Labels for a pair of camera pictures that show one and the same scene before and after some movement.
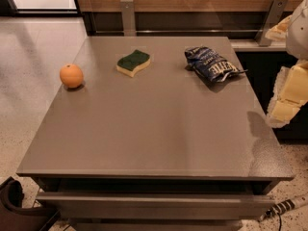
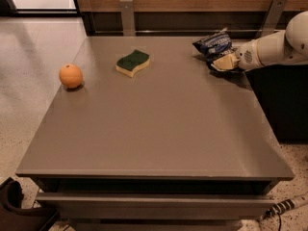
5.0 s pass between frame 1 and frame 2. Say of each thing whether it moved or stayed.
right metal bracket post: stayed
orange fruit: stayed
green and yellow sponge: stayed
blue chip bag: moved
